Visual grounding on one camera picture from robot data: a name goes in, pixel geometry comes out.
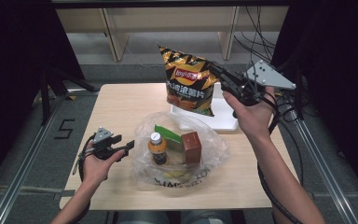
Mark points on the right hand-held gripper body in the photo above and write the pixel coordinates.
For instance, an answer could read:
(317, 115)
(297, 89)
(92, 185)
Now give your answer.
(267, 76)

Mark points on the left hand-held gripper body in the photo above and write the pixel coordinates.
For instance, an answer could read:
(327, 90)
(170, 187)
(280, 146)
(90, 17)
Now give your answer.
(102, 137)

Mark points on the orange juice bottle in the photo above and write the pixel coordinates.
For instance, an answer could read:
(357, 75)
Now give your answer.
(157, 149)

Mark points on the white plastic bin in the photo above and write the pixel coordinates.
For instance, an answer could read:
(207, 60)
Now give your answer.
(223, 119)

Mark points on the black yellow chips bag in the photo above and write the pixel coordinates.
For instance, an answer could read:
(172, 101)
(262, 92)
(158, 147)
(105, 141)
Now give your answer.
(188, 84)

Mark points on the green snack packet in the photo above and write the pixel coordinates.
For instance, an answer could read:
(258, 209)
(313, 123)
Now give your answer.
(167, 134)

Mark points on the brown carton box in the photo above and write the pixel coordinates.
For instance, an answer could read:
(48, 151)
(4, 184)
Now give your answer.
(191, 147)

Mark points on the clear plastic bag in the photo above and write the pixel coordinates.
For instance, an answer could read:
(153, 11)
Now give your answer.
(214, 149)

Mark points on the person's left hand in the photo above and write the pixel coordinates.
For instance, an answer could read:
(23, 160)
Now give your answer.
(94, 169)

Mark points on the person's right hand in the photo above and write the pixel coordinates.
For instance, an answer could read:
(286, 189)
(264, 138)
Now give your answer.
(254, 119)

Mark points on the black floor tape numeral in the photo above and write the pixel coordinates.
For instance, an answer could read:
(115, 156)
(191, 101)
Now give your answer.
(66, 128)

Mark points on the black metal stand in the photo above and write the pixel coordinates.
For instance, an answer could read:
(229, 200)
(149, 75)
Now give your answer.
(299, 99)
(45, 99)

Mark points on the yellow floor tape piece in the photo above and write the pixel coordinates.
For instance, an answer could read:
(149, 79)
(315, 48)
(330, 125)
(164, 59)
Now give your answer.
(71, 97)

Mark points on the yellow item in bag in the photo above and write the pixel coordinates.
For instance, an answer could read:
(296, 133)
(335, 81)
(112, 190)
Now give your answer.
(177, 174)

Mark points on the black curtain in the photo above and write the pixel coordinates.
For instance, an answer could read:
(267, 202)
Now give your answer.
(338, 62)
(12, 62)

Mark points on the person's left leg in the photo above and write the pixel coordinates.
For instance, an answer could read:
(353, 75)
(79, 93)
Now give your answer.
(141, 218)

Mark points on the person's leg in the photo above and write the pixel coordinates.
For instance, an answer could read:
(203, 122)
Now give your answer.
(206, 218)
(141, 218)

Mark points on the beige wooden desk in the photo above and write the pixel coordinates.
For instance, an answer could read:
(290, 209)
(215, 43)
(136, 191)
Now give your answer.
(167, 18)

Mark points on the person's right leg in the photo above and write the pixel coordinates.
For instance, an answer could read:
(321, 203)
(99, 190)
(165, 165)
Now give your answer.
(206, 218)

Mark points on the metal floor rail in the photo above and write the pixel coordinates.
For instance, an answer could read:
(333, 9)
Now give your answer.
(329, 180)
(18, 177)

